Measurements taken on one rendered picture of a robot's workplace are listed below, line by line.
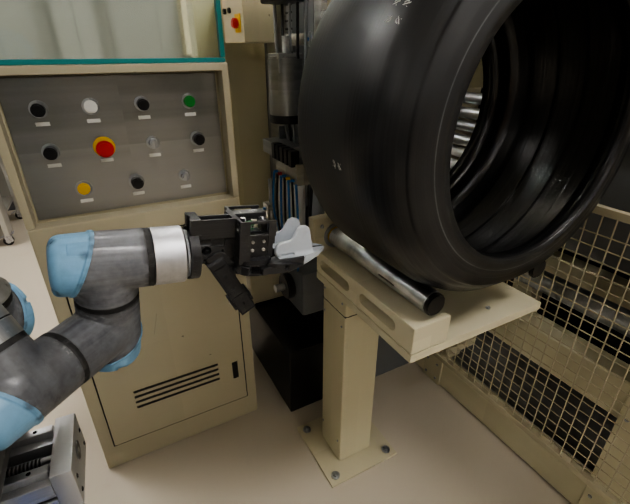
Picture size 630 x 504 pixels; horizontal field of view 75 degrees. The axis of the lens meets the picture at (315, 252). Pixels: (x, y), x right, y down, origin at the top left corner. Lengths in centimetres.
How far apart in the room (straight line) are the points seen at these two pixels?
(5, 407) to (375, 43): 56
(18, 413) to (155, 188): 85
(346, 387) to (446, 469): 50
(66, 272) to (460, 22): 52
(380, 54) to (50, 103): 86
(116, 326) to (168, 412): 107
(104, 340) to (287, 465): 114
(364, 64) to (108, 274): 40
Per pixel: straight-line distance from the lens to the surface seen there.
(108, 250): 52
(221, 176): 129
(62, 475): 88
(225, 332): 147
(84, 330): 56
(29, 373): 53
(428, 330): 77
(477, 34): 57
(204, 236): 55
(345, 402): 140
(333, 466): 159
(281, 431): 170
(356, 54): 60
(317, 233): 96
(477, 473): 168
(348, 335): 122
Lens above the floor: 130
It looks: 27 degrees down
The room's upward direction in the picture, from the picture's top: straight up
